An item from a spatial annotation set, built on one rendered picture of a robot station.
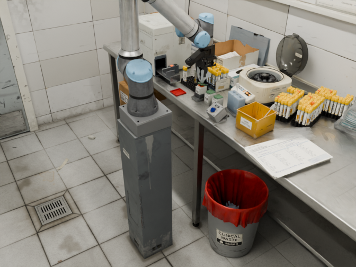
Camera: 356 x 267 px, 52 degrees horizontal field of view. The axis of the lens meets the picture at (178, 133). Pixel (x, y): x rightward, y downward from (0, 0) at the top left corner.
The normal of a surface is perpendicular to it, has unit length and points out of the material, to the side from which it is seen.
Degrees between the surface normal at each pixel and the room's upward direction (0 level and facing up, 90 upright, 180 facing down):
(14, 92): 90
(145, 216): 90
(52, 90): 90
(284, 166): 1
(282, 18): 90
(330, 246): 0
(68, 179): 0
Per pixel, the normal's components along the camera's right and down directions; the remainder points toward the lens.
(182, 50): 0.54, 0.46
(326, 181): 0.00, -0.83
